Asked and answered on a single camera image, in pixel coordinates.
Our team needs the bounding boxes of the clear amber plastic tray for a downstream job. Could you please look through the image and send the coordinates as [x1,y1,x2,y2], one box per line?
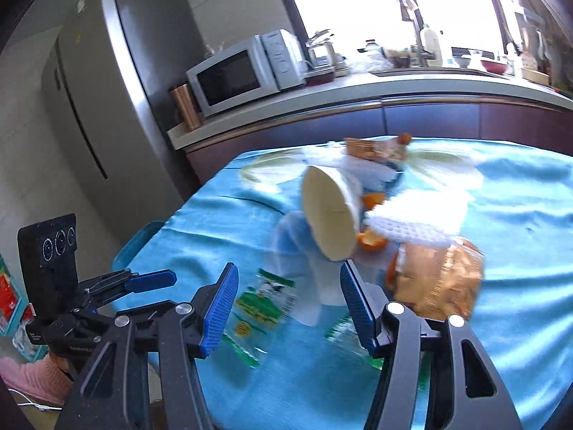
[386,238,485,320]

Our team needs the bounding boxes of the green printed plastic bag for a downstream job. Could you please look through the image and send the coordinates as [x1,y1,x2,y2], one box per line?
[222,269,297,368]

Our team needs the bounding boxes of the orange peel piece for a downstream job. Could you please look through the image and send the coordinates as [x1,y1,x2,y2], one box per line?
[357,228,387,252]

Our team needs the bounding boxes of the white foam fruit net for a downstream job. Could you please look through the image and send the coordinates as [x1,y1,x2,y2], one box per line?
[363,189,473,248]

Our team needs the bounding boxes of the crushed paper cup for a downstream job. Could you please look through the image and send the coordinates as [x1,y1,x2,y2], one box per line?
[301,165,363,261]

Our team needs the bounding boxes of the gold snack wrapper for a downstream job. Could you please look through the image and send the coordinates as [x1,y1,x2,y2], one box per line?
[345,133,412,163]

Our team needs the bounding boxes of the long orange peel strip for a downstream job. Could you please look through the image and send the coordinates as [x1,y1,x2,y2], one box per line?
[361,192,386,211]

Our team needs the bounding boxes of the pink sleeve forearm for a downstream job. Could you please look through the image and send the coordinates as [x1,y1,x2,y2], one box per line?
[1,352,74,406]

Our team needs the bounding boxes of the teal trash bin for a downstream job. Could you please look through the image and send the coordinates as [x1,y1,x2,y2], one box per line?
[111,220,165,272]

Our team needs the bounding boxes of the dark lower kitchen cabinets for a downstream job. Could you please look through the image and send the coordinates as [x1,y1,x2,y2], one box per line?
[186,97,572,183]

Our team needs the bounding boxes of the kitchen faucet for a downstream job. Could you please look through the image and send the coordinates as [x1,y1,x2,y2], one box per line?
[398,0,433,67]

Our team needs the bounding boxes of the teal storage rack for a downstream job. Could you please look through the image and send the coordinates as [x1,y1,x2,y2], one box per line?
[0,259,47,362]

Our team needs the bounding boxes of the copper thermos tumbler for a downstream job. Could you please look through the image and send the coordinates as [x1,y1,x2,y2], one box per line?
[169,83,203,130]

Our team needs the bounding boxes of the grey refrigerator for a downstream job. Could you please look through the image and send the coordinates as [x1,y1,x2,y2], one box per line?
[41,0,206,242]

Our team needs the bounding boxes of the white microwave oven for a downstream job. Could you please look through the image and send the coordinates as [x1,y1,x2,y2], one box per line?
[187,29,308,116]

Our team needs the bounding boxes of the dark red food container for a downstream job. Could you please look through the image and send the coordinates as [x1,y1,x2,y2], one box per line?
[304,66,336,86]

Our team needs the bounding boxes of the glass electric kettle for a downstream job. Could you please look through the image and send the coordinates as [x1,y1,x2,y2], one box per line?
[305,29,345,71]

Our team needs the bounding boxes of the red bowl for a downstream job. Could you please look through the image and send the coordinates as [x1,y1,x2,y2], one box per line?
[481,57,508,75]

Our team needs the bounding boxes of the clear plastic bag on counter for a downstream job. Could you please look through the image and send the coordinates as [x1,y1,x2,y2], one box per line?
[350,49,394,75]

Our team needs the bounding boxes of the white soap bottle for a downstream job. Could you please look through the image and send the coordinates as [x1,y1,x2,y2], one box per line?
[420,24,443,67]

